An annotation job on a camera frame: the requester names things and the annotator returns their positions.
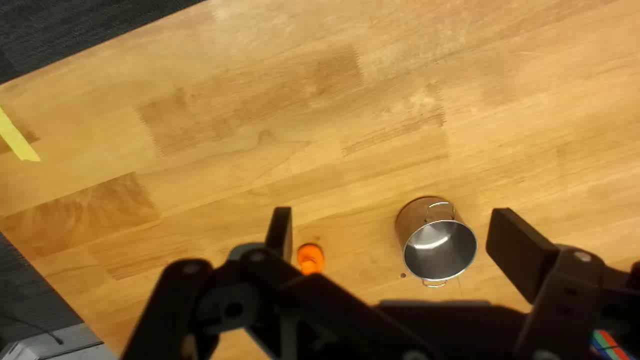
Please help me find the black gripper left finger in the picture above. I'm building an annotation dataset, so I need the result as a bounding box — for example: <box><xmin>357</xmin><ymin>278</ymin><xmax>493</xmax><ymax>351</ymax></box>
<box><xmin>264</xmin><ymin>204</ymin><xmax>296</xmax><ymax>264</ymax></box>

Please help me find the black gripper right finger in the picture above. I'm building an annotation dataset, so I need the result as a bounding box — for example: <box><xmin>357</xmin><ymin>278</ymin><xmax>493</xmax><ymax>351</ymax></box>
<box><xmin>485</xmin><ymin>206</ymin><xmax>564</xmax><ymax>306</ymax></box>

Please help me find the small orange object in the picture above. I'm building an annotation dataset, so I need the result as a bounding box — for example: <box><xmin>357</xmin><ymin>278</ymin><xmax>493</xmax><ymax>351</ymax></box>
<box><xmin>295</xmin><ymin>239</ymin><xmax>328</xmax><ymax>278</ymax></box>

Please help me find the small silver metal pot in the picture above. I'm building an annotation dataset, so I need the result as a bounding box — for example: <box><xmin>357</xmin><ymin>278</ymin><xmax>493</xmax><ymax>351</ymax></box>
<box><xmin>393</xmin><ymin>193</ymin><xmax>480</xmax><ymax>288</ymax></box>

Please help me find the white grey box device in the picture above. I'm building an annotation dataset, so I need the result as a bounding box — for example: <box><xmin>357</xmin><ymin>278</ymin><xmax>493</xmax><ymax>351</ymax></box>
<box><xmin>0</xmin><ymin>322</ymin><xmax>111</xmax><ymax>360</ymax></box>

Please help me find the yellow tape strip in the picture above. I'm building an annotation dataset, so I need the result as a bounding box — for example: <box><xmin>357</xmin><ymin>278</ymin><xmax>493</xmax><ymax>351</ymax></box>
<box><xmin>0</xmin><ymin>105</ymin><xmax>44</xmax><ymax>164</ymax></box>

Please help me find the multicoloured ribbon cable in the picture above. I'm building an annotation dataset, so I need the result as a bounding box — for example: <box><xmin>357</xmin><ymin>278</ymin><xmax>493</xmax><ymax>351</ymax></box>
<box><xmin>589</xmin><ymin>326</ymin><xmax>637</xmax><ymax>360</ymax></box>

